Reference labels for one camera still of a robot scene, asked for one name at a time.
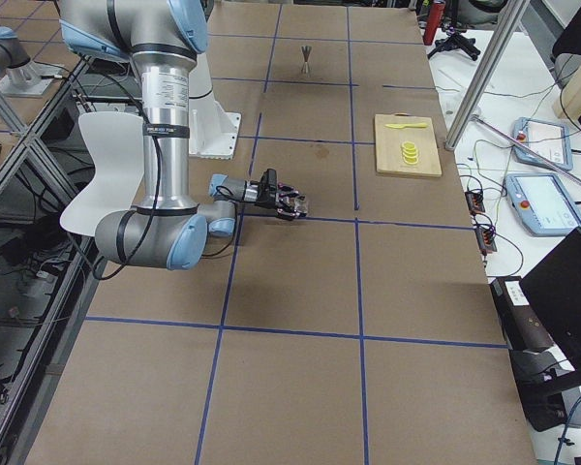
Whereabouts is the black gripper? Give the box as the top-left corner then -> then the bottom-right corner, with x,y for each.
254,179 -> 307,221

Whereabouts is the clear glass beaker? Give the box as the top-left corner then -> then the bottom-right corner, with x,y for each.
291,195 -> 309,218

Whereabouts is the steel jigger measuring cup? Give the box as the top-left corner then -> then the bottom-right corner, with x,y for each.
300,45 -> 312,75

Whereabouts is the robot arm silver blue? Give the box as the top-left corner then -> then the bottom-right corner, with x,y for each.
0,26 -> 63,97
60,1 -> 308,269

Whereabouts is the wooden cutting board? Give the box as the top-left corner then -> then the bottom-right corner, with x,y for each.
374,114 -> 443,177

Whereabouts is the yellow plastic knife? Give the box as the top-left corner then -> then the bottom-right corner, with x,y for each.
384,122 -> 428,130

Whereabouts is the white plastic chair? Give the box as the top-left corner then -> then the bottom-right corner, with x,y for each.
60,111 -> 144,236

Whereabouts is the small electronics board far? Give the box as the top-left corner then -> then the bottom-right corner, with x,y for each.
465,191 -> 485,215

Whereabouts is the small electronics board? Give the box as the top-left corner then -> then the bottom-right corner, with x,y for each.
474,225 -> 497,256
465,191 -> 485,215

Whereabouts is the small electronics board near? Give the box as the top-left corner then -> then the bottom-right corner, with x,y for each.
474,225 -> 497,256

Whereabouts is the black tripod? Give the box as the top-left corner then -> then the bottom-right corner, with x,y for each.
427,32 -> 481,61

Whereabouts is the red bottle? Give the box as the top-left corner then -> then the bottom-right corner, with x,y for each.
423,0 -> 446,46

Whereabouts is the teach pendant near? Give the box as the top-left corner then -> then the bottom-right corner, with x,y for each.
504,173 -> 581,237

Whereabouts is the teach pendant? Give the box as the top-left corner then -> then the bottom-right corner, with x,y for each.
512,117 -> 573,171
504,173 -> 581,237

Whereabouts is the black box on desk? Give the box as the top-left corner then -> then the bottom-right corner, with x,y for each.
490,276 -> 553,353

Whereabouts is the teach pendant far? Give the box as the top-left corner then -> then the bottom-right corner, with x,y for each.
512,117 -> 573,171

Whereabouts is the black computer monitor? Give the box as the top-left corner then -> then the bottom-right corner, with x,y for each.
520,228 -> 581,374

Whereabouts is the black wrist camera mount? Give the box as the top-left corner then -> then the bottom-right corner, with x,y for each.
261,169 -> 278,191

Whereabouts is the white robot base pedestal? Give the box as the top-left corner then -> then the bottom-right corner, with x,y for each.
189,53 -> 242,160

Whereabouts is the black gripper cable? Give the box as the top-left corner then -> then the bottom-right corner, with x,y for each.
76,72 -> 238,281

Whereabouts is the aluminium frame post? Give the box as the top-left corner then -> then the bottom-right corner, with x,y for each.
444,0 -> 530,151

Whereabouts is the metal reacher grabber green handle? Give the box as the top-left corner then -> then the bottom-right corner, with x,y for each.
471,112 -> 581,204

